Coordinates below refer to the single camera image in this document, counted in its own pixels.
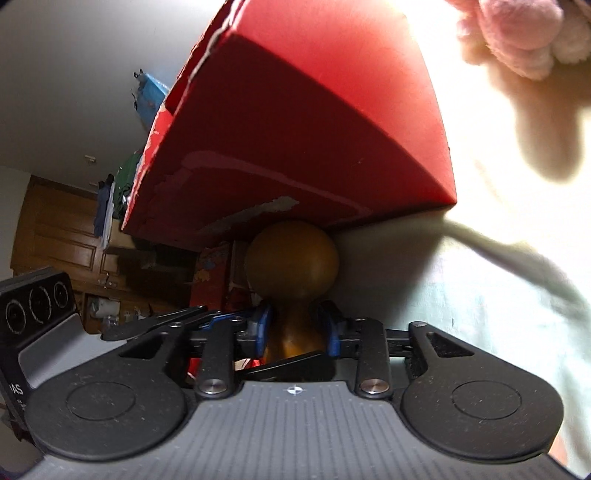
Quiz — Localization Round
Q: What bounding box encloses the pile of patterned clothes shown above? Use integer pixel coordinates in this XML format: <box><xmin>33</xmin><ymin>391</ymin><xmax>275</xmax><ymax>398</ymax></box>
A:
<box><xmin>93</xmin><ymin>151</ymin><xmax>142</xmax><ymax>250</ymax></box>

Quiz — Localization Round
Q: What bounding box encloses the red cardboard box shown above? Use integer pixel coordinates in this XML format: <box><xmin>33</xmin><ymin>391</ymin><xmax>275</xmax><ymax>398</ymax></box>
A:
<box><xmin>122</xmin><ymin>1</ymin><xmax>457</xmax><ymax>250</ymax></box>

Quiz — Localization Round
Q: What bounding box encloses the white plush bunny with bow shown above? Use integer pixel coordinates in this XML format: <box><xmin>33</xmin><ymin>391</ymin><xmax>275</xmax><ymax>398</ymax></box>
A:
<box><xmin>551</xmin><ymin>0</ymin><xmax>591</xmax><ymax>64</ymax></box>

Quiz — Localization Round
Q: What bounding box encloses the light pink plush toy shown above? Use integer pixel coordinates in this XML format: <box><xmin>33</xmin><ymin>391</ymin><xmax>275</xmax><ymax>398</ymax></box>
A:
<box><xmin>448</xmin><ymin>0</ymin><xmax>565</xmax><ymax>81</ymax></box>

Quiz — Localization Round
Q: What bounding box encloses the orange wooden round knob toy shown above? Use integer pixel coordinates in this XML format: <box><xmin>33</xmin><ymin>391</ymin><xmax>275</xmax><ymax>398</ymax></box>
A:
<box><xmin>245</xmin><ymin>221</ymin><xmax>339</xmax><ymax>363</ymax></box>

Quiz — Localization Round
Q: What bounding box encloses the wooden cabinet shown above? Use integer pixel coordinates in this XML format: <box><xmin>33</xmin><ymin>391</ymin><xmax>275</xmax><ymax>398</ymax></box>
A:
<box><xmin>11</xmin><ymin>176</ymin><xmax>195</xmax><ymax>333</ymax></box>

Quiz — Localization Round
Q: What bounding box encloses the blue plastic package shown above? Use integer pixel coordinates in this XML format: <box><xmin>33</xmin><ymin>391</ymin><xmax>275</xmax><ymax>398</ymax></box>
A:
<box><xmin>132</xmin><ymin>69</ymin><xmax>169</xmax><ymax>131</ymax></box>

